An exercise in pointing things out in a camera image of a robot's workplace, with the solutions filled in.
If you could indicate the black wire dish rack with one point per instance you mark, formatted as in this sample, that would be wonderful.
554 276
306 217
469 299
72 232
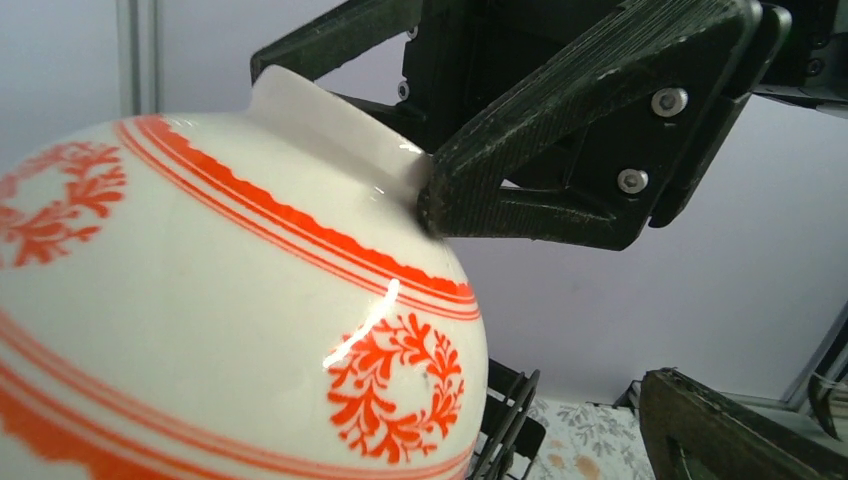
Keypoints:
509 439

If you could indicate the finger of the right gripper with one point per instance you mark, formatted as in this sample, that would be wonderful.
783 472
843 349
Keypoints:
337 37

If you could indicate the red white patterned bowl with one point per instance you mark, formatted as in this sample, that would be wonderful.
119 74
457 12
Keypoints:
241 295

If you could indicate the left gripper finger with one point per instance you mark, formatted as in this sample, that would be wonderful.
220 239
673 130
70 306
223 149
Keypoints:
693 432

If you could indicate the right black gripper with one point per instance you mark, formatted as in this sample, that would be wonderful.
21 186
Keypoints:
583 122

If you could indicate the floral table mat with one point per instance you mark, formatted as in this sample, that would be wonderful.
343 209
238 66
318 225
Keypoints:
588 441

